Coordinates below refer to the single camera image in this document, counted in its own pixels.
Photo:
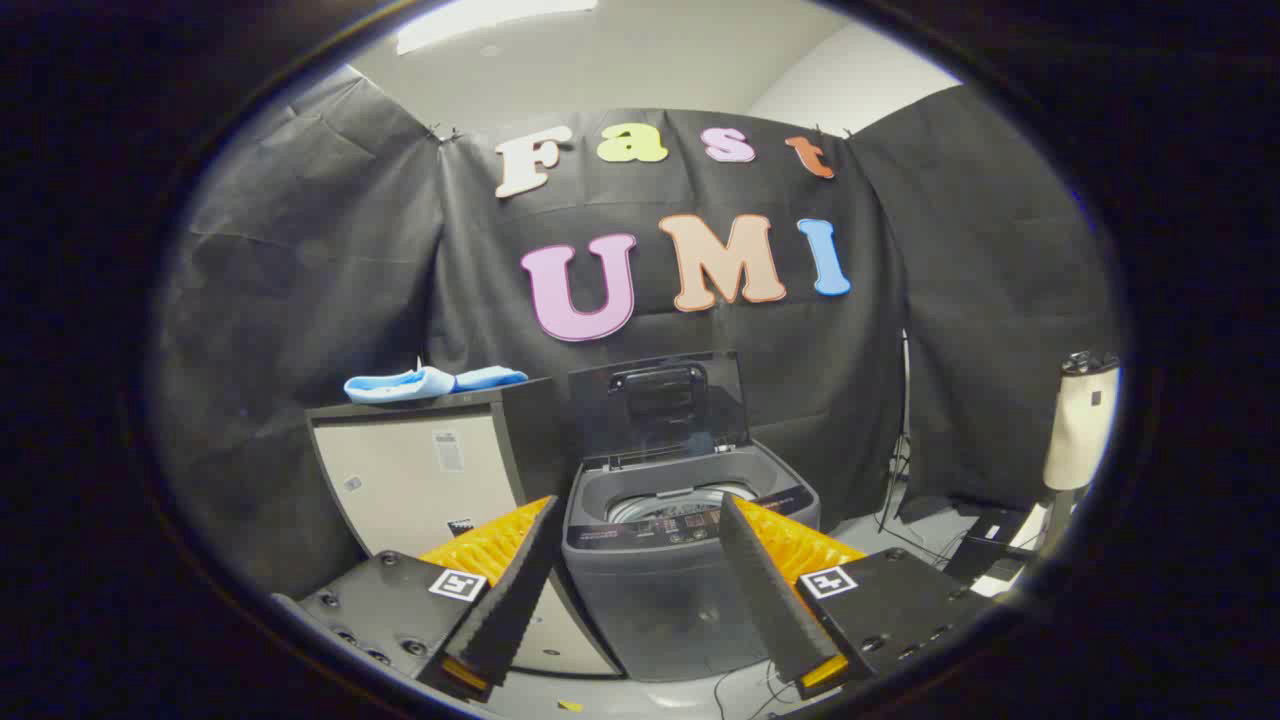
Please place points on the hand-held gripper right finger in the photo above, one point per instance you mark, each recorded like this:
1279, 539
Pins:
765, 600

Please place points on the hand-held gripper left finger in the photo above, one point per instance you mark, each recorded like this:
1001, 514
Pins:
505, 600

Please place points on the grey washing machine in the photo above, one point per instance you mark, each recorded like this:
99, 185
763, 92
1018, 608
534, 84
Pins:
650, 600

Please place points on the light blue buttoned shirt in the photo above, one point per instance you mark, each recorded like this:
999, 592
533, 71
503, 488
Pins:
400, 385

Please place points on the grey cabinet with beige door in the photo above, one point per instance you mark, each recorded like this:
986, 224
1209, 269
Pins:
400, 480

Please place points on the black device on floor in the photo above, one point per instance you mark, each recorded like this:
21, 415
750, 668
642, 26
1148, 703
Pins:
985, 550

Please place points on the white bag on stand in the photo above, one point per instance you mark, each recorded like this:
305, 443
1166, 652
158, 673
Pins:
1080, 430

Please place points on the black backdrop cloth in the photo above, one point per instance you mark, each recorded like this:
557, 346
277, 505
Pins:
330, 280

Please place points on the ceiling light panel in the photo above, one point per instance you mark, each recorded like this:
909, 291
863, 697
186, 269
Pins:
480, 20

